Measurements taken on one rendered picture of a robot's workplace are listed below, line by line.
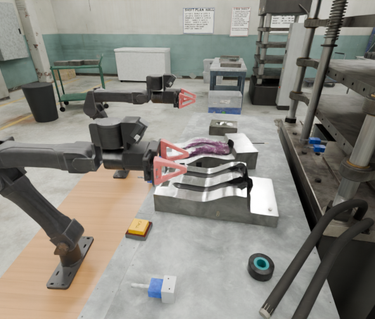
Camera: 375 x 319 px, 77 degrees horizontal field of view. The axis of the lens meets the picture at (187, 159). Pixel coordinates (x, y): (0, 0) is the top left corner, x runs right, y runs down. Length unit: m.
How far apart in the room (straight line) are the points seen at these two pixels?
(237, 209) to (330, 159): 0.73
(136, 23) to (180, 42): 1.46
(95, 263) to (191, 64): 7.57
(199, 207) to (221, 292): 0.33
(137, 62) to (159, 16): 1.55
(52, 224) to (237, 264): 0.59
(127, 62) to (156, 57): 0.91
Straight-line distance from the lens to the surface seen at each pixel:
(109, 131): 0.56
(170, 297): 0.76
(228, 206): 0.96
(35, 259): 1.02
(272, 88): 5.47
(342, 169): 1.08
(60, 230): 0.81
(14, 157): 0.72
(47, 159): 0.67
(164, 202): 1.01
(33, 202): 0.79
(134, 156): 0.56
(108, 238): 0.98
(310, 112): 1.75
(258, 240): 0.96
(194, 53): 8.09
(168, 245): 0.91
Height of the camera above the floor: 1.49
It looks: 29 degrees down
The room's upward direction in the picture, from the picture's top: straight up
